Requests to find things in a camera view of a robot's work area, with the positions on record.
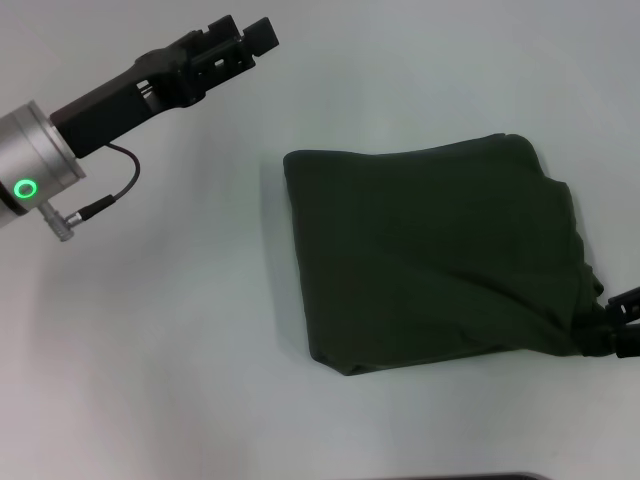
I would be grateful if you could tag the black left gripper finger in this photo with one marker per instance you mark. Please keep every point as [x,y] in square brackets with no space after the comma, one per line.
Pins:
[220,29]
[235,55]

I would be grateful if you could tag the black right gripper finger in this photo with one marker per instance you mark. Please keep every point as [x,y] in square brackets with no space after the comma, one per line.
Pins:
[610,342]
[625,302]

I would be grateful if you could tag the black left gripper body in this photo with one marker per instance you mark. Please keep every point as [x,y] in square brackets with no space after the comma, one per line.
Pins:
[120,105]

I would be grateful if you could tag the dark green printed T-shirt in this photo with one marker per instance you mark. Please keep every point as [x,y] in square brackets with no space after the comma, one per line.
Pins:
[425,260]

